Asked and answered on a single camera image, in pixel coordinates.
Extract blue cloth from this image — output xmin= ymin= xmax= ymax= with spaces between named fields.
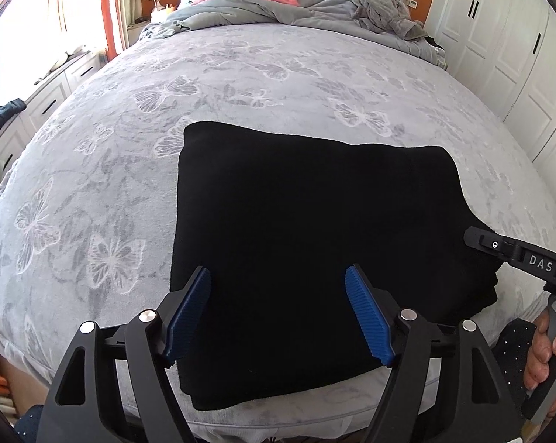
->
xmin=0 ymin=98 xmax=28 ymax=136

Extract white nightstand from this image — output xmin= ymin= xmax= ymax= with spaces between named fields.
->
xmin=127 ymin=21 xmax=150 ymax=46

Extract orange curtain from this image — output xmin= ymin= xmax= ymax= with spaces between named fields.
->
xmin=99 ymin=0 xmax=124 ymax=57

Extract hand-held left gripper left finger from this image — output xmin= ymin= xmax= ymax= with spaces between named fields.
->
xmin=35 ymin=267 xmax=213 ymax=443

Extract person's dotted dark trouser leg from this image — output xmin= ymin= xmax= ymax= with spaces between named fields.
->
xmin=492 ymin=318 xmax=538 ymax=379
xmin=16 ymin=403 xmax=44 ymax=443

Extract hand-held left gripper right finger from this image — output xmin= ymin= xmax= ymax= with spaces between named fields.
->
xmin=345 ymin=264 xmax=523 ymax=443

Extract crumpled grey garment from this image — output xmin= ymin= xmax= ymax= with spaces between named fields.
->
xmin=352 ymin=0 xmax=429 ymax=40

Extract black pants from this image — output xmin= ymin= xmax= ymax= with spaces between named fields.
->
xmin=169 ymin=121 xmax=499 ymax=411

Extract person's right hand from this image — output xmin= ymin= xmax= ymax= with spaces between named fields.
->
xmin=524 ymin=311 xmax=556 ymax=395

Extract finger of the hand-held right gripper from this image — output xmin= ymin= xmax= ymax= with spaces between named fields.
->
xmin=463 ymin=226 xmax=518 ymax=265

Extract grey butterfly bedspread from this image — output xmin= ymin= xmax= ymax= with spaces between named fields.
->
xmin=0 ymin=23 xmax=556 ymax=443

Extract white drawer cabinet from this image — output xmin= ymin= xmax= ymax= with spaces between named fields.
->
xmin=0 ymin=51 xmax=109 ymax=169

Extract white wardrobe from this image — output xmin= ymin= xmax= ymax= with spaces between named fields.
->
xmin=425 ymin=0 xmax=556 ymax=215

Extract grey duvet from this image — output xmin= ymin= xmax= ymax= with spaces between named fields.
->
xmin=139 ymin=0 xmax=447 ymax=72

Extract window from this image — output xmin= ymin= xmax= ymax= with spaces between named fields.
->
xmin=0 ymin=0 xmax=104 ymax=116

